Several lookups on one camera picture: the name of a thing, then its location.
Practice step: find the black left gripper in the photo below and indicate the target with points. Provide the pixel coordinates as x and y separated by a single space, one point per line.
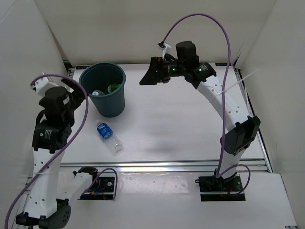
77 90

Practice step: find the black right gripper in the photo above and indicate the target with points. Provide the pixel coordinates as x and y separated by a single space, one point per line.
152 76

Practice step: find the white label clear bottle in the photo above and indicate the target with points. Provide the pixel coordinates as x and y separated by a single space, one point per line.
97 93

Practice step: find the green plastic soda bottle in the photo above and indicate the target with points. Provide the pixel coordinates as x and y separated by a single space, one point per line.
112 87

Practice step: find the blue label clear bottle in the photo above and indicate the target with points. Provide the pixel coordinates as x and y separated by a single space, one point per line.
109 138

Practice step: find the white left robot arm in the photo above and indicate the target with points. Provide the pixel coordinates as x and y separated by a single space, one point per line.
45 207

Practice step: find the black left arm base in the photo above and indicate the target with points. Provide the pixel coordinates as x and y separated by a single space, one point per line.
104 186

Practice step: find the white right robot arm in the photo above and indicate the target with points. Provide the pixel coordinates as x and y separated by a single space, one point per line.
240 128

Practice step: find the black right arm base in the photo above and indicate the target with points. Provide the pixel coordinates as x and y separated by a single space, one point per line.
214 189

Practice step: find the dark teal plastic bin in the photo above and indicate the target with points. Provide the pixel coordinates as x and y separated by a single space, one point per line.
98 77

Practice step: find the aluminium table frame rail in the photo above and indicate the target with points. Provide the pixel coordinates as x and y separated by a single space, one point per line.
148 167

